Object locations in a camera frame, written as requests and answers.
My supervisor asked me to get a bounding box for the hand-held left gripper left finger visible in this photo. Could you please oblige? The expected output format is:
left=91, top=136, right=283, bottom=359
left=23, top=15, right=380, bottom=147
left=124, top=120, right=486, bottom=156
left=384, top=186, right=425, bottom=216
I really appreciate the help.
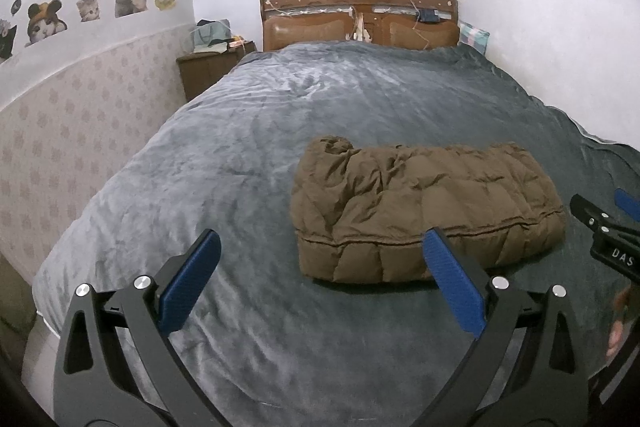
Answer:
left=52, top=228, right=222, bottom=427

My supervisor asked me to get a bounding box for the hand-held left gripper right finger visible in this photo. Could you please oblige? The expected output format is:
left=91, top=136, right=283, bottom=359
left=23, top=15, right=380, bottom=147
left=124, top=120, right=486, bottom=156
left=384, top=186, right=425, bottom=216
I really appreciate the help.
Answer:
left=415, top=227, right=591, bottom=427

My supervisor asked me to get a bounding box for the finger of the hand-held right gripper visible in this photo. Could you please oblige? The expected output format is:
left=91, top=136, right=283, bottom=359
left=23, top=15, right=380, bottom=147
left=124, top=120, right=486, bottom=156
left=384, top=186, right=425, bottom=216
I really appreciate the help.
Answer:
left=614, top=188, right=640, bottom=224
left=570, top=193, right=640, bottom=248

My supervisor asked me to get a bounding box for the brown padded jacket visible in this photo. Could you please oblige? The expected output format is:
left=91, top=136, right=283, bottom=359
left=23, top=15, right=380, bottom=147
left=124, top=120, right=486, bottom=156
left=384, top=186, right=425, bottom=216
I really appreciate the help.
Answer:
left=290, top=136, right=567, bottom=284

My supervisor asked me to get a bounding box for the person's right hand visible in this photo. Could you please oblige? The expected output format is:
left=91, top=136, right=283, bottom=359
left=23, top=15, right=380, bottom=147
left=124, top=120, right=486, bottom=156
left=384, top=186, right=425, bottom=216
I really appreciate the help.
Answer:
left=606, top=284, right=635, bottom=359

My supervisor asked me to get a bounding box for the grey plush blanket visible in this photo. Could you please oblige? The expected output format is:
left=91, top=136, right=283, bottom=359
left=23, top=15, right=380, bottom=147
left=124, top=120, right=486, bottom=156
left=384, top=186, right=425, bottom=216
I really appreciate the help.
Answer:
left=32, top=41, right=640, bottom=423

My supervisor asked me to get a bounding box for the brown bedside table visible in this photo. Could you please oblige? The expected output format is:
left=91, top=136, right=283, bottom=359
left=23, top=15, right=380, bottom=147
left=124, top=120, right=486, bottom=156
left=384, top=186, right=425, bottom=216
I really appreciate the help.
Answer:
left=176, top=41, right=258, bottom=104

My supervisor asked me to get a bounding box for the wooden bed headboard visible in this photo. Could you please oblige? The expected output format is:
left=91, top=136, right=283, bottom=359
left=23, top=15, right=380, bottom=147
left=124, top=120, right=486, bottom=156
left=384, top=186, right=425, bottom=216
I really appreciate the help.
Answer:
left=259, top=0, right=460, bottom=52

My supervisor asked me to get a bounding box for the thin charging cable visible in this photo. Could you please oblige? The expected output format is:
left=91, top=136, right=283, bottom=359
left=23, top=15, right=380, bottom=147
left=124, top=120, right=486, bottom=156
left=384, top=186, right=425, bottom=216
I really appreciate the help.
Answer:
left=409, top=0, right=432, bottom=50

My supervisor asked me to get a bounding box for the small kitten wall sticker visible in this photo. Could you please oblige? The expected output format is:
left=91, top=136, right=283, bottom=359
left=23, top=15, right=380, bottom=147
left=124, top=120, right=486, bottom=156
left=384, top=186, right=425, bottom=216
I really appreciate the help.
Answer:
left=76, top=0, right=101, bottom=22

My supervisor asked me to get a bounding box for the hat cat wall sticker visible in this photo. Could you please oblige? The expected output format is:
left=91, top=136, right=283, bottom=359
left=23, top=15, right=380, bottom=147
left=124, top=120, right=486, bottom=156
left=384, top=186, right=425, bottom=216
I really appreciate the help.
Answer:
left=26, top=0, right=68, bottom=46

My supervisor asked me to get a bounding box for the black cat wall sticker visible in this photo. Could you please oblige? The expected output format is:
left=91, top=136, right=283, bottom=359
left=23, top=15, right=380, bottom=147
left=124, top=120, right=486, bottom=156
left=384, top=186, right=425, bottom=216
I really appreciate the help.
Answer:
left=0, top=22, right=18, bottom=65

